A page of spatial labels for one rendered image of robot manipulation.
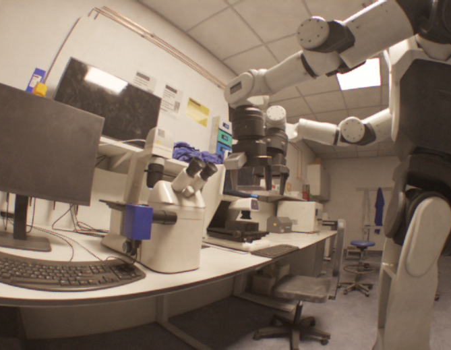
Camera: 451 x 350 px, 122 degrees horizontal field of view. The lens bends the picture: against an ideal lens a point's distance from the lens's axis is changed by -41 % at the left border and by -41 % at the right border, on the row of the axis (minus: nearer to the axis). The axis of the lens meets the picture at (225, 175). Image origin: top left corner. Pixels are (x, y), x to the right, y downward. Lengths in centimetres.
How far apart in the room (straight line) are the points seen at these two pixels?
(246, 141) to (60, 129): 64
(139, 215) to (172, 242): 16
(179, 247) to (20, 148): 64
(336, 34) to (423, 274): 46
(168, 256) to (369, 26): 76
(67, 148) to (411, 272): 98
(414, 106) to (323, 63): 20
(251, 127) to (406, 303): 52
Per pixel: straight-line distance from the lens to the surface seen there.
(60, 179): 80
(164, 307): 169
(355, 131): 69
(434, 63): 51
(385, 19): 44
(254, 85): 51
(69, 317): 155
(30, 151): 81
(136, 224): 57
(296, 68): 47
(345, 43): 43
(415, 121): 45
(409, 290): 44
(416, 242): 42
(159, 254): 68
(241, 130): 53
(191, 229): 71
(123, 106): 137
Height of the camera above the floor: 98
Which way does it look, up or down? 10 degrees up
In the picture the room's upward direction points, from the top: 5 degrees clockwise
